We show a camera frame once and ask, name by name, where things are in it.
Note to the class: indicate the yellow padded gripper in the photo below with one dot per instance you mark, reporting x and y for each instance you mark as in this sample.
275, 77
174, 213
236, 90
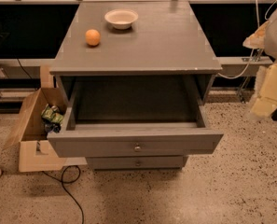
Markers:
257, 39

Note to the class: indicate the grey top drawer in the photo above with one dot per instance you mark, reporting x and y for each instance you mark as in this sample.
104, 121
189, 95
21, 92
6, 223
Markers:
110, 117

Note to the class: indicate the grey drawer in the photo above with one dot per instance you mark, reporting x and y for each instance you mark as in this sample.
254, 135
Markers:
110, 117
121, 163

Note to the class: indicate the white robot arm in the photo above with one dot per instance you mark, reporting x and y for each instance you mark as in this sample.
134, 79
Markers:
265, 37

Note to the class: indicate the grey wooden drawer cabinet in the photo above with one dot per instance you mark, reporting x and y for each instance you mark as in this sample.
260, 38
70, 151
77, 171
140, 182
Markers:
166, 40

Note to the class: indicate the grey lower drawer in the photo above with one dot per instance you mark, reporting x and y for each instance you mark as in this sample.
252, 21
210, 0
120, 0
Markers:
121, 163

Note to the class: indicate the white paper bowl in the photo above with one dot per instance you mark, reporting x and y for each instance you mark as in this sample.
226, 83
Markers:
121, 19

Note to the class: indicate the orange fruit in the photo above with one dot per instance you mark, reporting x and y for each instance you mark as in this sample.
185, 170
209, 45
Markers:
93, 37

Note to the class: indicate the green snack bag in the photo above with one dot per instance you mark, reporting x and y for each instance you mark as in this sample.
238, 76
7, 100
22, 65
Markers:
52, 114

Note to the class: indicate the cardboard box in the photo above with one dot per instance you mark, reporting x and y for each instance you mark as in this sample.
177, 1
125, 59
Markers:
28, 132

